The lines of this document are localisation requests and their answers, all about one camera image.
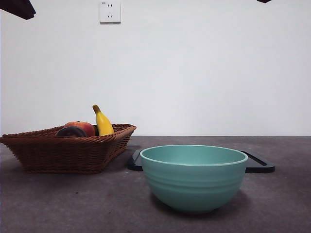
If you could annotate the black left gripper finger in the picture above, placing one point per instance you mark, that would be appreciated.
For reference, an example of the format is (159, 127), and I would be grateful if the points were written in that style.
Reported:
(17, 8)

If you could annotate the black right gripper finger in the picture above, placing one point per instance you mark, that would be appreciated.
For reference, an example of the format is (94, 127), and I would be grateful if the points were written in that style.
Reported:
(264, 1)

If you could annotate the dark red plum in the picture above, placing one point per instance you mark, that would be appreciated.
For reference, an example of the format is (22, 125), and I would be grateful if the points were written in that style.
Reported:
(70, 132)

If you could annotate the teal ribbed bowl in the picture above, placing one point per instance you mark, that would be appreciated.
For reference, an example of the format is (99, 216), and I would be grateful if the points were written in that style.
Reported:
(194, 187)

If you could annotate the red yellow apple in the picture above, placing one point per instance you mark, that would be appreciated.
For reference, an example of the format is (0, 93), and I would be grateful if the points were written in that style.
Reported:
(86, 127)

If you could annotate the yellow banana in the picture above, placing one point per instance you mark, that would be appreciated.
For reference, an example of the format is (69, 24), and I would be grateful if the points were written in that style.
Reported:
(103, 123)

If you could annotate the brown wicker basket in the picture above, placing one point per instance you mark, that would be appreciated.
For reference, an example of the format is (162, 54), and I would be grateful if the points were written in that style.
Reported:
(60, 155)

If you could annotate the black rectangular tray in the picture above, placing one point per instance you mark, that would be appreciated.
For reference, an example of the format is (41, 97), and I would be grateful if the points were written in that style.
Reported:
(260, 167)

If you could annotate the white wall socket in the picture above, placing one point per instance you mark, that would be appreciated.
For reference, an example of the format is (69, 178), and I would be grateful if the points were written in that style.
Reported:
(110, 12)

